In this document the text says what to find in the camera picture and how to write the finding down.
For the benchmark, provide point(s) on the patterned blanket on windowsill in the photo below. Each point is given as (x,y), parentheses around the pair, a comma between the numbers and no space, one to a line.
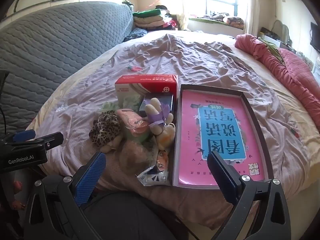
(230,20)

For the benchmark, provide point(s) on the pink quilt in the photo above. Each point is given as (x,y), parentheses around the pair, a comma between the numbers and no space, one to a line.
(287,72)

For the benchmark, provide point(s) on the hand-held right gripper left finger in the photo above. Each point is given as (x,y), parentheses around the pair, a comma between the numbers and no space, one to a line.
(90,177)

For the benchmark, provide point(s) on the black television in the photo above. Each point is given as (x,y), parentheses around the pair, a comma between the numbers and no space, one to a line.
(315,37)

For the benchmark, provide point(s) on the clear snack packet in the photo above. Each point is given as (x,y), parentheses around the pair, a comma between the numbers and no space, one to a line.
(152,178)

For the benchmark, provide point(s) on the grey quilted headboard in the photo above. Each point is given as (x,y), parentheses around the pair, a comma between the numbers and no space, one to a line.
(50,45)

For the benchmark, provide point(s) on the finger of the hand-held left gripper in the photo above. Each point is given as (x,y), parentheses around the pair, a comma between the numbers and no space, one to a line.
(50,140)
(22,136)

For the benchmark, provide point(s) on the cream fitted bed sheet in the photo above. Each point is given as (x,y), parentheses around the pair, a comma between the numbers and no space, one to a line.
(285,100)

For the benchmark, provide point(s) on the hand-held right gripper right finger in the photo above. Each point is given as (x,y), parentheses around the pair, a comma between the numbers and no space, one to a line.
(222,177)

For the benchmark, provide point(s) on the pink and blue book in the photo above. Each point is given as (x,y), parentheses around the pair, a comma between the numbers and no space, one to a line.
(192,120)

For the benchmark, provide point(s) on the stack of folded clothes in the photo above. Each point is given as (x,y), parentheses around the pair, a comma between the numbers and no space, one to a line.
(150,20)

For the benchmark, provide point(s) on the pink soft packet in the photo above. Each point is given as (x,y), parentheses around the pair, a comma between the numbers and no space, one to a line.
(131,118)

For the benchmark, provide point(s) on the mint green tissue pack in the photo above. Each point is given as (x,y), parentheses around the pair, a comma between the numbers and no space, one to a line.
(138,136)

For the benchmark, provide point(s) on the red and white carton box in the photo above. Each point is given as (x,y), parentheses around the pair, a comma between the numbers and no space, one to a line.
(150,80)

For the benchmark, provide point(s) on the dark floral cloth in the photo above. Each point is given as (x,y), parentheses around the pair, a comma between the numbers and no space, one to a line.
(135,33)

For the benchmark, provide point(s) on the white drawer cabinet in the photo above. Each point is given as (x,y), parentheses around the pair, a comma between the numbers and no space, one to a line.
(317,67)

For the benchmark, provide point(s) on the person's black trousers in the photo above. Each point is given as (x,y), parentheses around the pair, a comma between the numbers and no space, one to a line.
(130,217)

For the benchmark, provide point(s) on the olive green cloth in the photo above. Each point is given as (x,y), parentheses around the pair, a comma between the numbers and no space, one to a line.
(271,47)

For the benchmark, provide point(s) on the leopard dress plush bear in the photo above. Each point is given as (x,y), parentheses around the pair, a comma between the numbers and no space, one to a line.
(105,127)

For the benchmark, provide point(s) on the vanity mirror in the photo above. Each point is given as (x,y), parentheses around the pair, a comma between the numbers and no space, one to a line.
(281,30)

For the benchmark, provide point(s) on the dark blue box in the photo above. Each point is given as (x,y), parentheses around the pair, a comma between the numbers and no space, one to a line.
(165,98)

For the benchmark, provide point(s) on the satin dress plush bear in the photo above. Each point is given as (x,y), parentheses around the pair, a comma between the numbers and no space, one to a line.
(156,115)

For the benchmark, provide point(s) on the person's left hand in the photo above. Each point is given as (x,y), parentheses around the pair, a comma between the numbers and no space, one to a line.
(18,183)

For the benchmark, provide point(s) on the lilac bed sheet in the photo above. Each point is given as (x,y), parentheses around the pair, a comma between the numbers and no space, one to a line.
(200,62)

